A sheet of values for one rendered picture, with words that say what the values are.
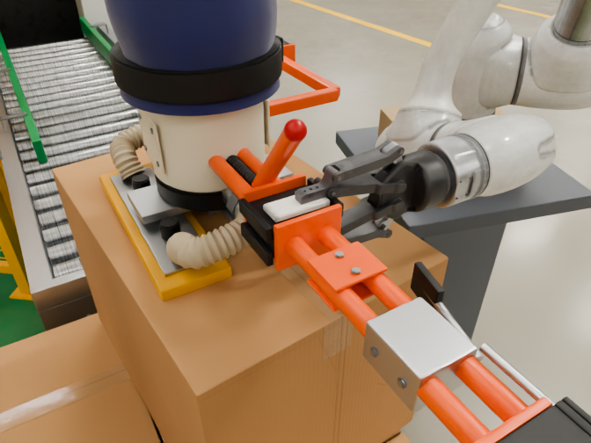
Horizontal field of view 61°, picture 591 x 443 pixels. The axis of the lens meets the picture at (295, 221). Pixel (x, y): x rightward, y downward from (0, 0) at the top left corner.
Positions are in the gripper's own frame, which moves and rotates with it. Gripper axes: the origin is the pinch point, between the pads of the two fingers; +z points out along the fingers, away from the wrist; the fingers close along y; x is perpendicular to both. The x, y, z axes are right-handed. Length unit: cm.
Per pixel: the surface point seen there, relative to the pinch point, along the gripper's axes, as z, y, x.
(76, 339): 27, 54, 50
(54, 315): 30, 56, 62
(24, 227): 31, 49, 93
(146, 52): 9.0, -15.4, 18.8
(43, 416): 36, 54, 33
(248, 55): -2.3, -14.2, 15.5
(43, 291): 31, 48, 62
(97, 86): -11, 52, 202
